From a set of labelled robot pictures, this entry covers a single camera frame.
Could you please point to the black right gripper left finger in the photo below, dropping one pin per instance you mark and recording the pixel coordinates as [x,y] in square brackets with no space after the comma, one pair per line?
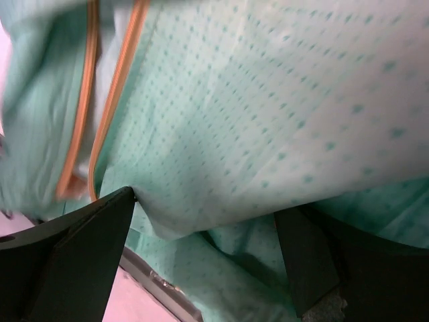
[64,269]

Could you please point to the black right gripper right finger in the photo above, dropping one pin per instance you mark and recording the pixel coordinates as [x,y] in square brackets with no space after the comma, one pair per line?
[337,272]

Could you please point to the orange and teal jacket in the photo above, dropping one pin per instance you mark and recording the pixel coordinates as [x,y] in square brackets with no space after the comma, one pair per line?
[218,114]

